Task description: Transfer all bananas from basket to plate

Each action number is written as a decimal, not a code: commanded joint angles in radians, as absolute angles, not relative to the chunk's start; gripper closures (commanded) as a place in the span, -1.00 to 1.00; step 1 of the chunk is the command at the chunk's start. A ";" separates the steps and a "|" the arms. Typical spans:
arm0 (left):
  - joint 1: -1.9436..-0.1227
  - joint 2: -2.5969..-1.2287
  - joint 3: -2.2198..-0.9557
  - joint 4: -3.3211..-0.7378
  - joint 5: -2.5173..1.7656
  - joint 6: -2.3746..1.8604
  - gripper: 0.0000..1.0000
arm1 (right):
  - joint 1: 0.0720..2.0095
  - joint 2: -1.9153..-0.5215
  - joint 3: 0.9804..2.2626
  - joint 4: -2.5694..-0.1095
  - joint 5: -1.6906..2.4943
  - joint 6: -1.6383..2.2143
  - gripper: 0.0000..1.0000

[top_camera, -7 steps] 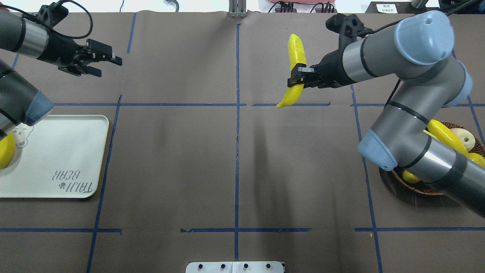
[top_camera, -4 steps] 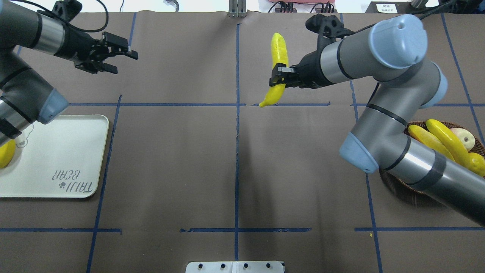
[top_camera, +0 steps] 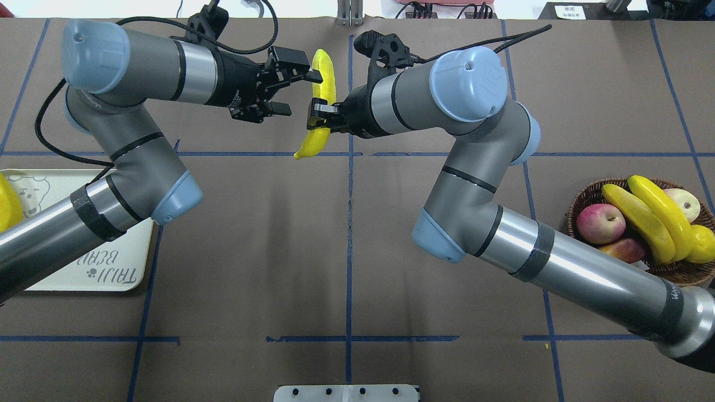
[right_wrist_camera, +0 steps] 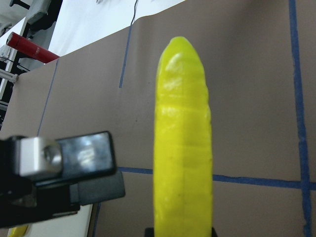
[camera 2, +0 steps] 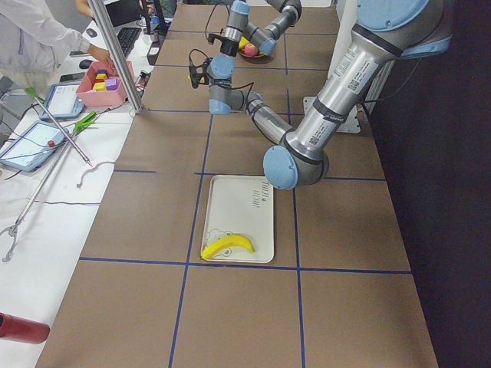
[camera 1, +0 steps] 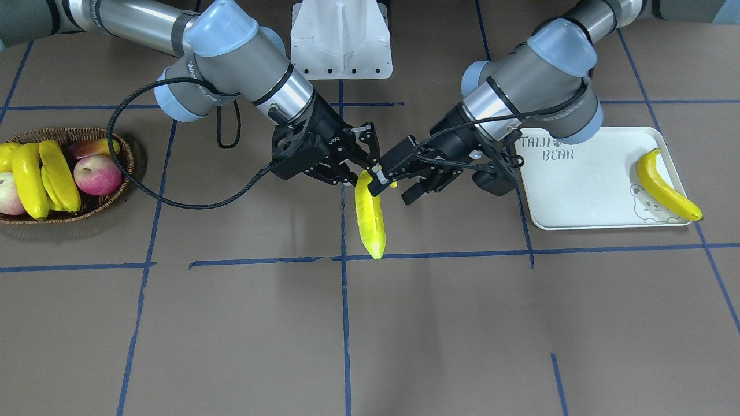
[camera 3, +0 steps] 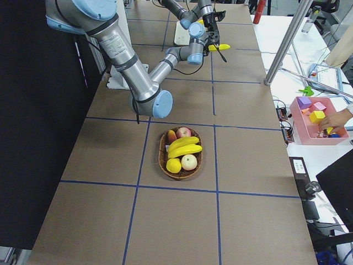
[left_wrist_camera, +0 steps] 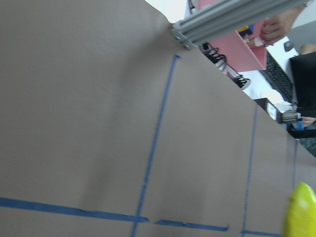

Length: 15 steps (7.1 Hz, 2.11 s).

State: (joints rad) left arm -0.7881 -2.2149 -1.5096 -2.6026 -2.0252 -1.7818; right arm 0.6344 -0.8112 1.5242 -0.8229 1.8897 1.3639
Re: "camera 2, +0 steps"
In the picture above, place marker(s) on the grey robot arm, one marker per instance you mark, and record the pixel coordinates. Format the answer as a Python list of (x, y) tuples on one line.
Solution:
[(383, 31), (264, 27)]

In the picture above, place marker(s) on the person in white shirt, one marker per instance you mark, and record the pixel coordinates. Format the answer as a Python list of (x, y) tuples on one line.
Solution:
[(33, 44)]

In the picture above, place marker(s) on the blue teach pendant far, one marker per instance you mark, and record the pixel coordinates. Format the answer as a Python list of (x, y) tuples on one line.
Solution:
[(63, 102)]

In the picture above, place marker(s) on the yellow banana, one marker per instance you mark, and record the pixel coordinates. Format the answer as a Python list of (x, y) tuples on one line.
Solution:
[(229, 241)]

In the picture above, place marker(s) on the aluminium frame post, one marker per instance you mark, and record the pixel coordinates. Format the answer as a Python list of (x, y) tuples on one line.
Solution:
[(110, 38)]

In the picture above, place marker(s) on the cream bear tray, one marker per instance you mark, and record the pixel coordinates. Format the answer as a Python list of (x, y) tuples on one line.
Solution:
[(240, 205)]

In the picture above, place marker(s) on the black keyboard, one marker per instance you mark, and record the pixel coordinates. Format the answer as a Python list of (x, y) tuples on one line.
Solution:
[(127, 38)]

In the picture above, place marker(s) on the red bottle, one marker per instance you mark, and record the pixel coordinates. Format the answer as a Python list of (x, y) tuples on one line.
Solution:
[(22, 330)]

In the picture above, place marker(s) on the pink white apple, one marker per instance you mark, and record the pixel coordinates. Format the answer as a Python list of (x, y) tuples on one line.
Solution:
[(250, 50)]

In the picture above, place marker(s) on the pink plastic bin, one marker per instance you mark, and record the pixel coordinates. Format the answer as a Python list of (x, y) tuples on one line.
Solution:
[(100, 88)]

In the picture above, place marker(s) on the green clamp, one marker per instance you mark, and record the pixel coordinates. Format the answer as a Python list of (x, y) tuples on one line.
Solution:
[(84, 123)]

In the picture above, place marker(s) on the brown wicker basket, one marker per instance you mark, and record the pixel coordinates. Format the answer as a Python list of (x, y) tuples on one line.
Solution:
[(257, 59)]

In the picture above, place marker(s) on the metal reacher grabber tool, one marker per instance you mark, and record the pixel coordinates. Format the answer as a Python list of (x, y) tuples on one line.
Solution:
[(12, 230)]

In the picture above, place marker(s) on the blue teach pendant near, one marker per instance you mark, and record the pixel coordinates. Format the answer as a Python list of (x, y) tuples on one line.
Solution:
[(33, 147)]

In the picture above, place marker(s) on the blue teach pendant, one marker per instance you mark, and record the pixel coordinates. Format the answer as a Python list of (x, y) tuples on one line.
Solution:
[(33, 147), (63, 102)]

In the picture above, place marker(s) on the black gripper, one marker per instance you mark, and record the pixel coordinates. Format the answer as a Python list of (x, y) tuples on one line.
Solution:
[(229, 47)]

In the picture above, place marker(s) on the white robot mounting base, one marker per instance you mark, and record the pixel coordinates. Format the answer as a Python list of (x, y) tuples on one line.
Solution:
[(351, 125)]

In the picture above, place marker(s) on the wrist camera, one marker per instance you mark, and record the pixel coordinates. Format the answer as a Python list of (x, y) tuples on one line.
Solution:
[(198, 74), (212, 37)]

